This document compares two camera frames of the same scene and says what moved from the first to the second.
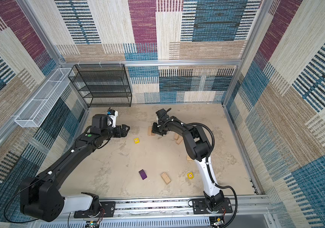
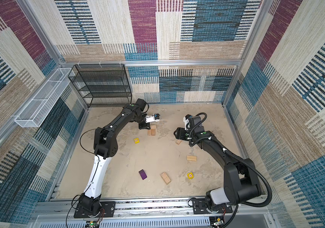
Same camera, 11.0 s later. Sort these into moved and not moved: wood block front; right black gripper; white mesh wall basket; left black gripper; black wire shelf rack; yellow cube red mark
Moved: left black gripper; right black gripper
Not moved: white mesh wall basket; wood block front; yellow cube red mark; black wire shelf rack
